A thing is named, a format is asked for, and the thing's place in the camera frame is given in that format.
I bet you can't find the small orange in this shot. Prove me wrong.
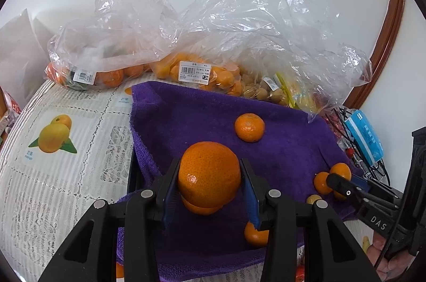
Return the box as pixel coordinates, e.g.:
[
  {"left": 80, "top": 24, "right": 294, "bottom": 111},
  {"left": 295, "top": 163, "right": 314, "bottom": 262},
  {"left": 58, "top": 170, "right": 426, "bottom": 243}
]
[
  {"left": 329, "top": 163, "right": 352, "bottom": 201},
  {"left": 314, "top": 171, "right": 333, "bottom": 196}
]

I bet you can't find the black cable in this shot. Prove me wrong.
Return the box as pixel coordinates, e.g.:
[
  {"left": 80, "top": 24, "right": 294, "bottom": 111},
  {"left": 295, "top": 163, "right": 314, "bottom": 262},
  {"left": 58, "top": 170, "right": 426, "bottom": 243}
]
[{"left": 328, "top": 105, "right": 405, "bottom": 193}]

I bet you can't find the clear bag of longans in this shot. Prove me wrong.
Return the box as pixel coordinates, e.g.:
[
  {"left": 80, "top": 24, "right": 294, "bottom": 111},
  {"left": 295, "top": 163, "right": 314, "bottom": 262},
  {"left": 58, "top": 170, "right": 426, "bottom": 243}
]
[{"left": 240, "top": 42, "right": 372, "bottom": 123}]

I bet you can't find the bag of red fruits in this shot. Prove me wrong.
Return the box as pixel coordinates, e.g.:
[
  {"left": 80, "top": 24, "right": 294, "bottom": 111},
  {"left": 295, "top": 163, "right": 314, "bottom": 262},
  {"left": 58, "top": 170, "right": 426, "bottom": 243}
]
[{"left": 321, "top": 109, "right": 350, "bottom": 149}]

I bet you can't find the person's right hand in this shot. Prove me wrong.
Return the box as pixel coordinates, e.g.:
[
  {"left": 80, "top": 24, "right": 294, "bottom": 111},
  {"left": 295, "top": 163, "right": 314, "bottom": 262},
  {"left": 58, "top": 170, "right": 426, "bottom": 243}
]
[{"left": 366, "top": 230, "right": 416, "bottom": 282}]

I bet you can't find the purple towel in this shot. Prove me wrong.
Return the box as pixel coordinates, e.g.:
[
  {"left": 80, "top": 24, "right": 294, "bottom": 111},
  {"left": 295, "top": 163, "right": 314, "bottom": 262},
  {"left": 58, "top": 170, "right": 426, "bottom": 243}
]
[{"left": 116, "top": 80, "right": 363, "bottom": 282}]

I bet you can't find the large orange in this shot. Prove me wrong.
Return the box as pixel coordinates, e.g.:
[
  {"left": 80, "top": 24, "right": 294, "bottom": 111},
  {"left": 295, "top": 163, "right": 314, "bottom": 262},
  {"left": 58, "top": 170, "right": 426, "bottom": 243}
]
[{"left": 177, "top": 141, "right": 241, "bottom": 209}]

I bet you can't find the clear bag of tangerines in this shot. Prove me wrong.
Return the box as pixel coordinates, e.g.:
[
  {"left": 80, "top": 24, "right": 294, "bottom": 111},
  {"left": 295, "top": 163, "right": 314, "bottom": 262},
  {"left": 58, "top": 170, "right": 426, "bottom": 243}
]
[{"left": 47, "top": 0, "right": 182, "bottom": 91}]

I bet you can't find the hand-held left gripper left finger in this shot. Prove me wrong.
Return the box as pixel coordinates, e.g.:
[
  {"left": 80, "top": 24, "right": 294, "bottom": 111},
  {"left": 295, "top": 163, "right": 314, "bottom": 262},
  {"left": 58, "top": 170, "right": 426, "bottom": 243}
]
[{"left": 38, "top": 157, "right": 182, "bottom": 282}]

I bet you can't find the yellow package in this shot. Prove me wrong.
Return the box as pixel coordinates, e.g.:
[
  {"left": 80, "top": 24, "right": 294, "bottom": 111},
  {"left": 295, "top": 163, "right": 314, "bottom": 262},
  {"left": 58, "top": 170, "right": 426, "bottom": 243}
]
[{"left": 283, "top": 76, "right": 330, "bottom": 113}]

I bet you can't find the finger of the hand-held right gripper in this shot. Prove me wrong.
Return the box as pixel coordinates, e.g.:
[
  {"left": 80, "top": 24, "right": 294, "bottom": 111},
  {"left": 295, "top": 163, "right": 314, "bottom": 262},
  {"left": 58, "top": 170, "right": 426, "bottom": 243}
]
[
  {"left": 326, "top": 173, "right": 368, "bottom": 206},
  {"left": 352, "top": 176, "right": 405, "bottom": 203}
]

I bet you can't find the blue white tissue pack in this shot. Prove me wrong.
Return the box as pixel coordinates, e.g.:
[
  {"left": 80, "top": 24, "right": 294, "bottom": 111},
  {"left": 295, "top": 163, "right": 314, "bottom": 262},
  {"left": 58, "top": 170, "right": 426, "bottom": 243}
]
[{"left": 344, "top": 109, "right": 385, "bottom": 166}]

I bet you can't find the brown wooden frame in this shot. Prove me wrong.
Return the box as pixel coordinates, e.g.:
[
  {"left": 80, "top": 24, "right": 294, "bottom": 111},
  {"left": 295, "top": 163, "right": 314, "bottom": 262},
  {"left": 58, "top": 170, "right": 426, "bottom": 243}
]
[{"left": 343, "top": 0, "right": 407, "bottom": 109}]

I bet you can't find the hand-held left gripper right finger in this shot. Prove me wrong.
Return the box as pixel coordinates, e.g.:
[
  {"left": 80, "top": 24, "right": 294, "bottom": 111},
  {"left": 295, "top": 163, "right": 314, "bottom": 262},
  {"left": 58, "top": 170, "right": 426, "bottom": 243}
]
[{"left": 240, "top": 157, "right": 376, "bottom": 282}]

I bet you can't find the clear bag of oranges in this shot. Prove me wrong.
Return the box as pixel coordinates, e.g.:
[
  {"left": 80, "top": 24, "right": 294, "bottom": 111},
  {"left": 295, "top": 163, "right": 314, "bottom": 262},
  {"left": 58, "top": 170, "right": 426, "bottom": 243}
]
[{"left": 150, "top": 0, "right": 340, "bottom": 96}]

